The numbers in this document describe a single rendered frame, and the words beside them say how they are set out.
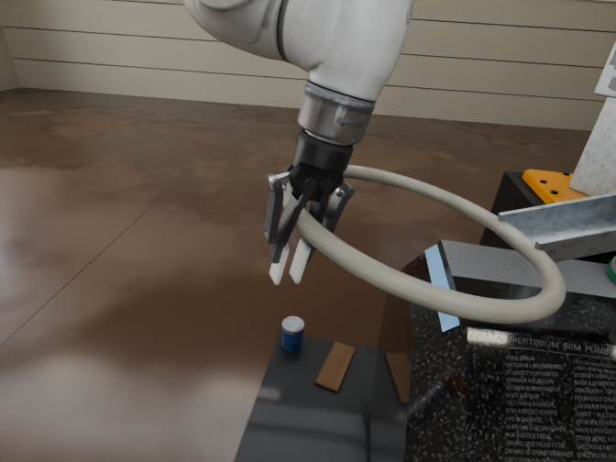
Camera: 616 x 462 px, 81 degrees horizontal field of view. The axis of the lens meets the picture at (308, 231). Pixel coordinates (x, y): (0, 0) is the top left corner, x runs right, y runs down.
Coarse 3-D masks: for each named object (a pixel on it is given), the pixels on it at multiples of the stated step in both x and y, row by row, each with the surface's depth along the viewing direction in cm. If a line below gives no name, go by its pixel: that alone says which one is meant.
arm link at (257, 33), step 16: (192, 0) 44; (208, 0) 40; (224, 0) 39; (240, 0) 39; (256, 0) 39; (272, 0) 40; (192, 16) 47; (208, 16) 43; (224, 16) 41; (240, 16) 40; (256, 16) 41; (272, 16) 41; (208, 32) 47; (224, 32) 44; (240, 32) 42; (256, 32) 42; (272, 32) 42; (240, 48) 47; (256, 48) 45; (272, 48) 44
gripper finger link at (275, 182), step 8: (272, 184) 47; (280, 184) 47; (272, 192) 49; (280, 192) 48; (272, 200) 49; (280, 200) 48; (272, 208) 49; (280, 208) 49; (272, 216) 49; (264, 224) 52; (272, 224) 50; (264, 232) 52; (272, 232) 51; (272, 240) 51
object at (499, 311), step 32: (288, 192) 58; (416, 192) 84; (448, 192) 82; (320, 224) 50; (352, 256) 45; (544, 256) 62; (384, 288) 44; (416, 288) 43; (544, 288) 53; (480, 320) 44; (512, 320) 44
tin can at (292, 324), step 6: (288, 318) 166; (294, 318) 166; (300, 318) 166; (282, 324) 162; (288, 324) 162; (294, 324) 162; (300, 324) 162; (282, 330) 163; (288, 330) 159; (294, 330) 159; (300, 330) 160; (282, 336) 164; (288, 336) 161; (294, 336) 161; (300, 336) 162; (282, 342) 166; (288, 342) 163; (294, 342) 162; (300, 342) 164; (288, 348) 164; (294, 348) 164; (300, 348) 167
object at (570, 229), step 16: (528, 208) 74; (544, 208) 74; (560, 208) 74; (576, 208) 75; (592, 208) 76; (608, 208) 77; (512, 224) 75; (528, 224) 75; (544, 224) 76; (560, 224) 76; (576, 224) 75; (592, 224) 75; (608, 224) 74; (544, 240) 64; (560, 240) 64; (576, 240) 64; (592, 240) 65; (608, 240) 66; (560, 256) 66; (576, 256) 66
